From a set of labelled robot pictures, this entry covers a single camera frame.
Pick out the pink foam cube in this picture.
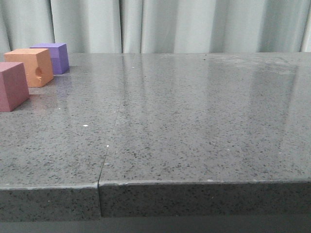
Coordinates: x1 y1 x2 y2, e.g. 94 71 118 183
0 62 30 112

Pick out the grey-green curtain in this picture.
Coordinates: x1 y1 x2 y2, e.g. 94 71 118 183
0 0 311 53

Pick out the orange foam cube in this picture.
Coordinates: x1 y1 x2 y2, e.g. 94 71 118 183
4 48 54 87

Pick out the purple foam cube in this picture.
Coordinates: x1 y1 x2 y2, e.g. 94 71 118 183
30 43 69 74

